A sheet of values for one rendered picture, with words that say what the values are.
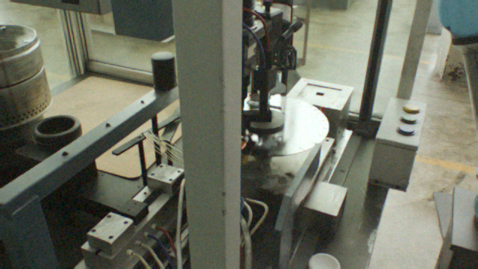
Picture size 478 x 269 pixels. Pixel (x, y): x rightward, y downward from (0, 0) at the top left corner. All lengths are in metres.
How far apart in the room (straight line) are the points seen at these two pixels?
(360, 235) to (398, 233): 1.20
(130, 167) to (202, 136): 0.97
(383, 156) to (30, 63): 0.99
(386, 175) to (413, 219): 1.17
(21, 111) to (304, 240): 0.83
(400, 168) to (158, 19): 0.75
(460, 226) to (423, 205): 1.31
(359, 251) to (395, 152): 0.30
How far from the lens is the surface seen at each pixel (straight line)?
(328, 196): 1.08
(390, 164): 1.23
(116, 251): 0.90
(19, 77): 1.28
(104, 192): 1.10
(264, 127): 1.06
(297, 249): 1.03
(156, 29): 0.84
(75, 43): 2.02
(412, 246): 2.25
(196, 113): 0.33
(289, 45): 1.11
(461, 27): 0.90
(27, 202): 0.79
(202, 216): 0.39
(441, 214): 2.46
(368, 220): 1.15
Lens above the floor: 1.48
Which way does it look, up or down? 31 degrees down
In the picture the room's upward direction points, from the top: 1 degrees clockwise
